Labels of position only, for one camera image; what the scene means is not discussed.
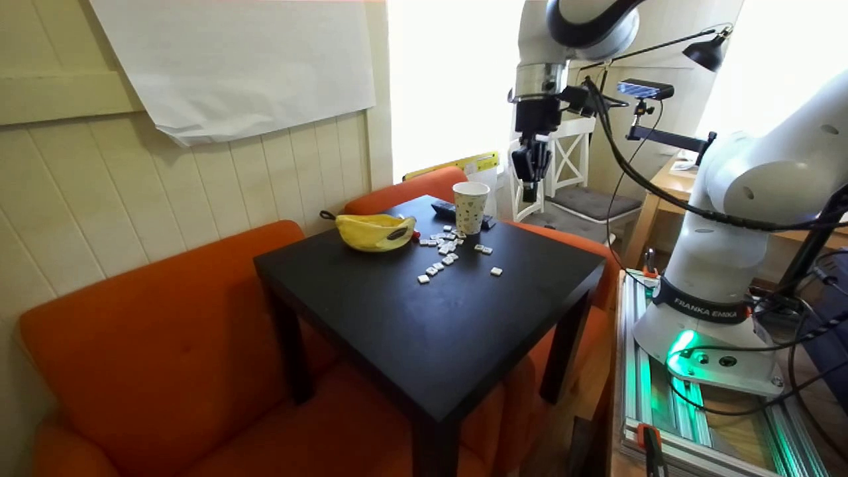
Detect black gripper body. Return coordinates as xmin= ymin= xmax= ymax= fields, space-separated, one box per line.
xmin=513 ymin=95 xmax=561 ymax=154

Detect aluminium robot base platform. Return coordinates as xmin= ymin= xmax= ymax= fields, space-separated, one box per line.
xmin=611 ymin=263 xmax=848 ymax=477

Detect white wooden chair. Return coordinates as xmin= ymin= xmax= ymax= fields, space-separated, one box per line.
xmin=505 ymin=114 xmax=599 ymax=222

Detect yellow window sill strip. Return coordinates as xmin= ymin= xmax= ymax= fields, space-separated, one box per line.
xmin=402 ymin=150 xmax=503 ymax=182

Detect patterned paper cup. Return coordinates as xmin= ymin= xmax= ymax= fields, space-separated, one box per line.
xmin=451 ymin=179 xmax=492 ymax=239

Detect gray seat cushion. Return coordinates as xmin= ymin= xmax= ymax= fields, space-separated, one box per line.
xmin=552 ymin=182 xmax=647 ymax=222

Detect yellow banana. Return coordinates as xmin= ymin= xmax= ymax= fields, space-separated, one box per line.
xmin=319 ymin=206 xmax=419 ymax=254

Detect black desk lamp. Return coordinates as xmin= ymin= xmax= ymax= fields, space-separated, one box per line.
xmin=606 ymin=24 xmax=736 ymax=73

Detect black square side table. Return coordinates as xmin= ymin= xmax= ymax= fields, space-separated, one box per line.
xmin=251 ymin=193 xmax=610 ymax=477

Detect orange clamp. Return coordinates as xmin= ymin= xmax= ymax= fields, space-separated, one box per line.
xmin=633 ymin=421 xmax=671 ymax=477

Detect orange sofa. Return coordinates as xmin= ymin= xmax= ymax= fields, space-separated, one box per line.
xmin=16 ymin=165 xmax=619 ymax=477

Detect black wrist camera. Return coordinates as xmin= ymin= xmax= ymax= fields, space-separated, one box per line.
xmin=558 ymin=81 xmax=619 ymax=116

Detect black camera on stand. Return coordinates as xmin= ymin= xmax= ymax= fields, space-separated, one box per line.
xmin=615 ymin=77 xmax=679 ymax=103

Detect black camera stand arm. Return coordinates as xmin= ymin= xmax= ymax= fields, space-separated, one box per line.
xmin=622 ymin=99 xmax=711 ymax=154

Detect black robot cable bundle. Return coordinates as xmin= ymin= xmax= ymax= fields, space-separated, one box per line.
xmin=580 ymin=77 xmax=848 ymax=235

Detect white paper wall sheet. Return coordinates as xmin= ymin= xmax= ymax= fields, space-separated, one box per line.
xmin=87 ymin=0 xmax=378 ymax=148

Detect black base cables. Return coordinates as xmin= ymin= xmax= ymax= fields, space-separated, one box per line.
xmin=671 ymin=300 xmax=848 ymax=460

